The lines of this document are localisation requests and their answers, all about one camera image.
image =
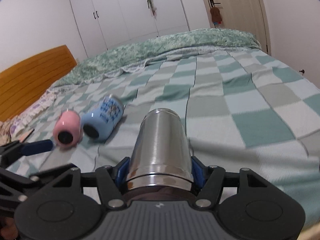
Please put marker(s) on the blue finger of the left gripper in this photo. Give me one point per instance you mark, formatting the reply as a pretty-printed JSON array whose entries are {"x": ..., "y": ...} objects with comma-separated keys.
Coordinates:
[{"x": 37, "y": 147}]

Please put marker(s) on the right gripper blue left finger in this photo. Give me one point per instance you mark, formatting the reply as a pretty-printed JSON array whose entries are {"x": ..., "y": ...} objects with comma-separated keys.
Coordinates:
[{"x": 112, "y": 185}]

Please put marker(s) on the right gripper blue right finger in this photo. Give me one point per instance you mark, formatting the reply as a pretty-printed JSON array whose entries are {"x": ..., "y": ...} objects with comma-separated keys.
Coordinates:
[{"x": 207, "y": 185}]

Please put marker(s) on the stainless steel cup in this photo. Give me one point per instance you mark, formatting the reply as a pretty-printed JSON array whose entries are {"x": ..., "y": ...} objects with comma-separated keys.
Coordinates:
[{"x": 161, "y": 155}]

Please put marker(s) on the pink cup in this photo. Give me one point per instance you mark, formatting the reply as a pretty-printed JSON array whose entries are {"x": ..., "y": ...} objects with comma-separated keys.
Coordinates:
[{"x": 67, "y": 131}]

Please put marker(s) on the light blue printed cup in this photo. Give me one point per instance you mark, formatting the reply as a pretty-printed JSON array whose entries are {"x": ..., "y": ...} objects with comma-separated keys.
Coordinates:
[{"x": 99, "y": 122}]

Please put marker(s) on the flat pink phone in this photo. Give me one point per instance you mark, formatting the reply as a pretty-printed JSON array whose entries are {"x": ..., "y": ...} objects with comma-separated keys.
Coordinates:
[{"x": 25, "y": 135}]

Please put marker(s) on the floral frilled pillow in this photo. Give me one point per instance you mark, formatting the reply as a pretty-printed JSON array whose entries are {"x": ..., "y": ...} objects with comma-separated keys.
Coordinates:
[{"x": 13, "y": 127}]

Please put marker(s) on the orange wooden headboard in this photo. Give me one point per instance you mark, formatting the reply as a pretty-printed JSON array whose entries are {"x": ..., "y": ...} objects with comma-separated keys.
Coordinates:
[{"x": 25, "y": 82}]

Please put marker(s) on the checkered teal bedspread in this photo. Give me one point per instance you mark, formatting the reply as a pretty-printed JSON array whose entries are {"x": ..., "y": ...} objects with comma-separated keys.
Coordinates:
[{"x": 239, "y": 107}]

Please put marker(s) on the green floral quilt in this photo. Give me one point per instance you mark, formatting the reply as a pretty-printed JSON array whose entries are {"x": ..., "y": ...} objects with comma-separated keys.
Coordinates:
[{"x": 155, "y": 47}]

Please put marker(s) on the white wardrobe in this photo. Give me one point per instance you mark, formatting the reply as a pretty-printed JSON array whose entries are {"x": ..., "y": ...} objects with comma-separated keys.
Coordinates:
[{"x": 106, "y": 24}]

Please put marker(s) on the beige door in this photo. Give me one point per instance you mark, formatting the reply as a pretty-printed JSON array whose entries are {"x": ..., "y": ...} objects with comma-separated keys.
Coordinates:
[{"x": 244, "y": 15}]

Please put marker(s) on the green hanging ornament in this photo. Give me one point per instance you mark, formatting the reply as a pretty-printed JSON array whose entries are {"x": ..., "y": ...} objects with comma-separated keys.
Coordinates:
[{"x": 151, "y": 7}]

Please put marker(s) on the brown plush on handle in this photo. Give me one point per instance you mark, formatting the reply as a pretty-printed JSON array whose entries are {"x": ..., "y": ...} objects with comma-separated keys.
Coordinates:
[{"x": 215, "y": 15}]

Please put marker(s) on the black door handle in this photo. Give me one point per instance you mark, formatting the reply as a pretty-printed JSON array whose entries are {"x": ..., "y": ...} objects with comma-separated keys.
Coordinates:
[{"x": 213, "y": 3}]

